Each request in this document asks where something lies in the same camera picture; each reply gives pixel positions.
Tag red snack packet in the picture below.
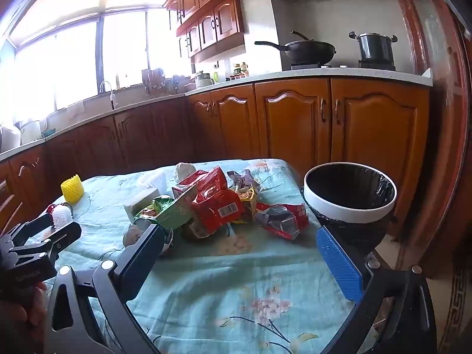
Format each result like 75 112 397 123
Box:
186 166 246 237

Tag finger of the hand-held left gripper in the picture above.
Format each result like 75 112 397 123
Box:
7 222 82 262
0 214 56 246

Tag person's left hand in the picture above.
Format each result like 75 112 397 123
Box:
20 283 48 330

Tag yellow foam fruit net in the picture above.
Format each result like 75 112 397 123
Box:
61 174 86 203

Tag red and silver wrapper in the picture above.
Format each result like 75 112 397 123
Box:
254 202 309 240

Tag yellow wrapper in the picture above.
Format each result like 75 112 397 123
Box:
236 188 257 224

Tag black cooking pot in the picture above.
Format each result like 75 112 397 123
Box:
349 31 398 63

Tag gas stove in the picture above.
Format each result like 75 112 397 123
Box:
289 60 397 71

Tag group of seasoning bottles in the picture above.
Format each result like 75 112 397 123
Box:
230 63 249 81

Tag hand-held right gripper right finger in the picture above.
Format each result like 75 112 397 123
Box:
317 225 425 354

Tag patterned floor rug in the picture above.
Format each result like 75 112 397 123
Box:
439 265 471 354

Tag kitchen faucet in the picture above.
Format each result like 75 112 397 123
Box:
99 80 118 110

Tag crumpled purple wrapper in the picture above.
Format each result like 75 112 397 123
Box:
227 169 262 194

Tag wooden door frame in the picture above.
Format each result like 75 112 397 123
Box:
396 0 472 266

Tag light blue floral tablecloth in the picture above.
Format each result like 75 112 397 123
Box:
48 158 369 354

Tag small white carton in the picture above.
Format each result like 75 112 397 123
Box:
123 187 160 222

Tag wooden upper cabinets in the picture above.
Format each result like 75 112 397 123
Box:
164 0 259 60

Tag white kettle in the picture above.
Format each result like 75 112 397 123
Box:
194 71 214 89

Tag knife rack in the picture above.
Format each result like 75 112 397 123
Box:
142 68 166 94

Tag printed paper cup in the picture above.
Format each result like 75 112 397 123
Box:
123 217 174 256

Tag kitchen window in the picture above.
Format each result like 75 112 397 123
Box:
0 4 192 126

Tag white bin with black bag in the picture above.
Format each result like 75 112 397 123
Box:
303 162 398 255

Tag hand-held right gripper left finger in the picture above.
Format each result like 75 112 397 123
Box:
47 224 165 354

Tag wooden lower cabinets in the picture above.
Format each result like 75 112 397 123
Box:
0 76 432 237

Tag white kitchen countertop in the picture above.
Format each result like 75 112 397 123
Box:
0 67 434 163

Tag white foam fruit net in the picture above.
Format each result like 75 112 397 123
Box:
52 206 72 229

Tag green snack wrapper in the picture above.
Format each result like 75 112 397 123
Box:
158 185 199 230

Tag black wok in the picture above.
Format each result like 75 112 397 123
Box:
254 30 337 65

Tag wooden cabinets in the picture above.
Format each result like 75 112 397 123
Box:
0 76 432 237
164 0 259 60

